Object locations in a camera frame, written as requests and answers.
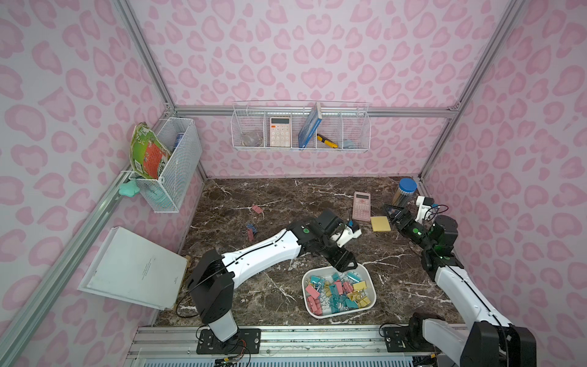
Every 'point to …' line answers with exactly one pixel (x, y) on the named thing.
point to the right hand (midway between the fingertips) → (385, 209)
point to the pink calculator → (361, 206)
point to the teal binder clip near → (316, 280)
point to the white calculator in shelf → (280, 131)
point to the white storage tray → (352, 290)
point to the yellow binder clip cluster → (327, 288)
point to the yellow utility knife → (327, 141)
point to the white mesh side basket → (166, 193)
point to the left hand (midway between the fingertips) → (349, 254)
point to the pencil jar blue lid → (407, 185)
